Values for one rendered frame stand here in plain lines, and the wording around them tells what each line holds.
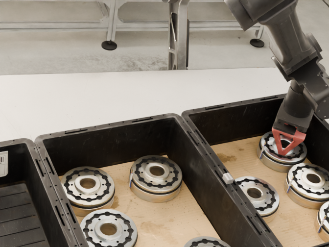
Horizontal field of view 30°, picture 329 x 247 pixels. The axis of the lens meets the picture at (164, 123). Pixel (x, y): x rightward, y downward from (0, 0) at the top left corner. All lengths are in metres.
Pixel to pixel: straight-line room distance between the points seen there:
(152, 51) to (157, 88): 1.49
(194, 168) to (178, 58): 0.79
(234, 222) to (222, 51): 2.27
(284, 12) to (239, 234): 0.42
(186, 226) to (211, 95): 0.64
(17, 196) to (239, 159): 0.47
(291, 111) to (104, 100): 0.57
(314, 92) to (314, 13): 2.80
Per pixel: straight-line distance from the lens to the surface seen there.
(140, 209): 1.17
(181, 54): 1.93
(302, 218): 1.24
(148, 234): 1.13
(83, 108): 1.59
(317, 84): 1.16
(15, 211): 1.15
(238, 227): 1.09
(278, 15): 0.86
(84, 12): 3.44
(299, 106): 1.24
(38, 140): 1.14
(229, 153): 1.33
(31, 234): 1.12
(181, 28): 1.92
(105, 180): 1.17
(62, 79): 1.69
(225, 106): 1.29
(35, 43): 3.15
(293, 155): 1.33
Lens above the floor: 1.68
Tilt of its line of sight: 38 degrees down
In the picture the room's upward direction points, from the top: 11 degrees clockwise
